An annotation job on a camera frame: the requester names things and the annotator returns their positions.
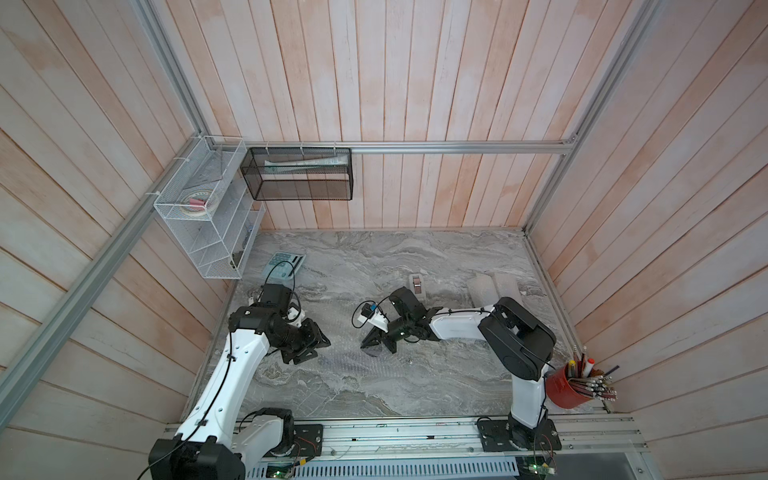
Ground black mesh wall basket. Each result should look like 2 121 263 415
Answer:
240 146 354 202

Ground red pen cup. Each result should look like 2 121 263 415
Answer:
545 365 593 409

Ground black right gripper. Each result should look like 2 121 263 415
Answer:
359 318 414 355

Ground white mesh wall shelf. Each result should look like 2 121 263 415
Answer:
154 136 264 280

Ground pens in cup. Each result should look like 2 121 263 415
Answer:
564 352 620 402

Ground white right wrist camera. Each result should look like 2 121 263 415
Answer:
356 301 389 333

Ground blue bottle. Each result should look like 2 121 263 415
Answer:
466 274 499 308

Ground light blue desk calculator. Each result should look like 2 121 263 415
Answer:
263 252 306 281

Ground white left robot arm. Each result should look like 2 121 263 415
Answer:
145 283 330 479

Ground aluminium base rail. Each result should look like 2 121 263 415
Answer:
149 413 649 480

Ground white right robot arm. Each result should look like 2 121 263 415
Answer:
351 287 556 434

